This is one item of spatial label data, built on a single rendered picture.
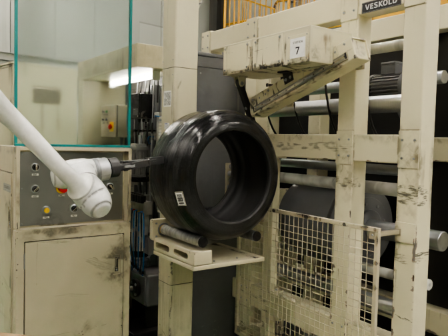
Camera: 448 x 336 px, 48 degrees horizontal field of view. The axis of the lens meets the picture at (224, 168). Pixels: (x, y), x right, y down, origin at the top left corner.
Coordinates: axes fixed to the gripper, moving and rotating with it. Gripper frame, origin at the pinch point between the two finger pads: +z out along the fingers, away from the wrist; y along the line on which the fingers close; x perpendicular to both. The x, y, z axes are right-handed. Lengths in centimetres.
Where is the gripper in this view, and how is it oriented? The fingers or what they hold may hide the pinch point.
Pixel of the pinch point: (155, 161)
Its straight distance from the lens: 205.3
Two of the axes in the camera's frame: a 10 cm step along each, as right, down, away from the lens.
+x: 0.9, 9.9, 1.3
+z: 8.2, -1.5, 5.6
